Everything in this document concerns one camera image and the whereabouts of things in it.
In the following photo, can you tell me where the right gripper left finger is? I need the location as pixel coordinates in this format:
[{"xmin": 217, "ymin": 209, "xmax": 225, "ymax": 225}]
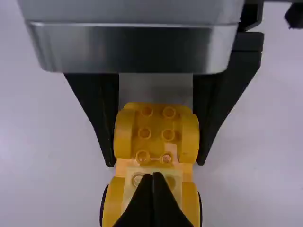
[{"xmin": 111, "ymin": 173, "xmax": 154, "ymax": 227}]

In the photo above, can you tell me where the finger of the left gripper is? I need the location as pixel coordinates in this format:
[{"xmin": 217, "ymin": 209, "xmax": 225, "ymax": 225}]
[
  {"xmin": 62, "ymin": 72, "xmax": 120, "ymax": 168},
  {"xmin": 192, "ymin": 50, "xmax": 264, "ymax": 166}
]

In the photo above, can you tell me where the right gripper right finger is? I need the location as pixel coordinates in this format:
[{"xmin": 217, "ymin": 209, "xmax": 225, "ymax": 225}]
[{"xmin": 153, "ymin": 172, "xmax": 202, "ymax": 227}]

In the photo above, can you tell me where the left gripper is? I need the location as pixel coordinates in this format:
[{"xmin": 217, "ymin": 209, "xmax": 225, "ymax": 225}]
[{"xmin": 233, "ymin": 0, "xmax": 265, "ymax": 52}]

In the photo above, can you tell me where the yellow toy car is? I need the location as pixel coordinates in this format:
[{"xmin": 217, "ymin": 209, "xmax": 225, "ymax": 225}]
[{"xmin": 100, "ymin": 102, "xmax": 204, "ymax": 227}]

